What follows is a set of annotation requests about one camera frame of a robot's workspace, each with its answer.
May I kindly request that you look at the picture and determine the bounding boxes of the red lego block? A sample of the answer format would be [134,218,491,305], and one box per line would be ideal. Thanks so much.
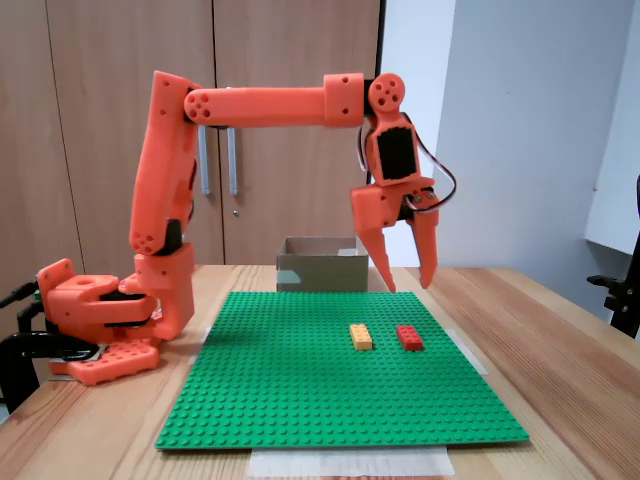
[396,324,425,352]

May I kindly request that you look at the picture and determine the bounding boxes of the cardboard box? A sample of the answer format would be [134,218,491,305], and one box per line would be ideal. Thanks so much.
[276,235,370,294]

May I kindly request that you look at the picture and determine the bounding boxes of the yellow lego block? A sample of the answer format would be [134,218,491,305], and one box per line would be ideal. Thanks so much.
[348,323,374,351]

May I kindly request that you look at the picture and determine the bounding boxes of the green lego baseplate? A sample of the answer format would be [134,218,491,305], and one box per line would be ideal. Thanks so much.
[154,291,530,451]

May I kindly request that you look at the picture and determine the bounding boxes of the translucent masking tape strip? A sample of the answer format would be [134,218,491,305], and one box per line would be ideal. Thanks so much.
[248,446,455,479]
[187,324,214,366]
[452,327,490,376]

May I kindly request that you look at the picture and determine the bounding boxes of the brown wooden cabinet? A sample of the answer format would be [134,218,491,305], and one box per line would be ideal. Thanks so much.
[0,0,387,301]

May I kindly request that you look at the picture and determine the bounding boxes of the black table clamp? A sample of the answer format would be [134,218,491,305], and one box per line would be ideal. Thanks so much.
[0,329,101,415]

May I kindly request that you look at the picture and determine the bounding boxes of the gripper servo cable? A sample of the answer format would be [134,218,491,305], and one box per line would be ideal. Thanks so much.
[357,112,459,216]

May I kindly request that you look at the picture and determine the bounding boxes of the silver cabinet door handle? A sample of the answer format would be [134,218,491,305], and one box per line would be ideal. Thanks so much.
[227,127,239,196]
[198,124,212,196]

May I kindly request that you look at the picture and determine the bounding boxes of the black cable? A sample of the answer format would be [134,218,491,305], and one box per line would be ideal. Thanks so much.
[16,299,49,334]
[0,282,41,309]

